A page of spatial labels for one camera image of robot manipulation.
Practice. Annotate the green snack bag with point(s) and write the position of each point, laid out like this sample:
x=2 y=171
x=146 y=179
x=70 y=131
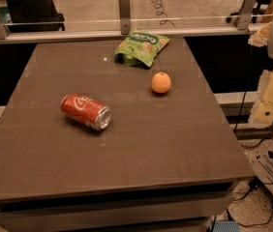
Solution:
x=140 y=47

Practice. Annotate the metal bracket right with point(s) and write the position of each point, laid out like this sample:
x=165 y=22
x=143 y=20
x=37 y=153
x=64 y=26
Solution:
x=245 y=15

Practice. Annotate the orange fruit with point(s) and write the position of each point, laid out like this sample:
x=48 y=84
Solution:
x=160 y=82

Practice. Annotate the metal bracket centre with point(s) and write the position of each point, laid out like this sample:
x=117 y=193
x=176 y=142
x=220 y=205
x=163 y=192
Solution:
x=125 y=16

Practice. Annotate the glass barrier panel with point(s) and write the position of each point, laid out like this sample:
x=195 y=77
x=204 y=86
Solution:
x=95 y=15

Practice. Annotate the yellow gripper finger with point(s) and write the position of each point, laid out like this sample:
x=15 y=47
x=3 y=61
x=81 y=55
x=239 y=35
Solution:
x=262 y=110
x=260 y=37

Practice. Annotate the red cola can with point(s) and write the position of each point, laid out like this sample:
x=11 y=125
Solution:
x=86 y=111

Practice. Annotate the black cabinet behind glass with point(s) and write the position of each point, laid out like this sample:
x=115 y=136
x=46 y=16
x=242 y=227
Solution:
x=34 y=16

